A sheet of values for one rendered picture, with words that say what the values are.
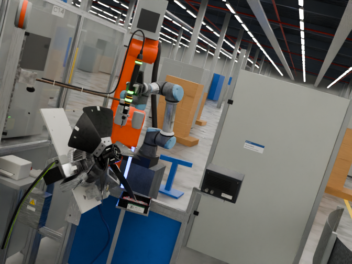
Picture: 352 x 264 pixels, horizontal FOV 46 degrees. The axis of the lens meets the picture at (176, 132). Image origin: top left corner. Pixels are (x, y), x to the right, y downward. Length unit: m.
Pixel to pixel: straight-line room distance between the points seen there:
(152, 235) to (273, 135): 1.77
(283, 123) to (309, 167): 0.51
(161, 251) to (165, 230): 0.16
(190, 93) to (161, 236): 7.74
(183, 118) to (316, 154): 6.73
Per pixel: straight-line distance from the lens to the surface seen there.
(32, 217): 2.80
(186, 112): 10.66
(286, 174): 4.34
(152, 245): 3.19
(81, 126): 2.45
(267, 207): 4.42
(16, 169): 2.83
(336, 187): 10.58
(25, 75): 2.57
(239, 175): 2.90
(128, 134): 6.62
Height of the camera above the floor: 1.83
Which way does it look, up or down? 9 degrees down
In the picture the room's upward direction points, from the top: 16 degrees clockwise
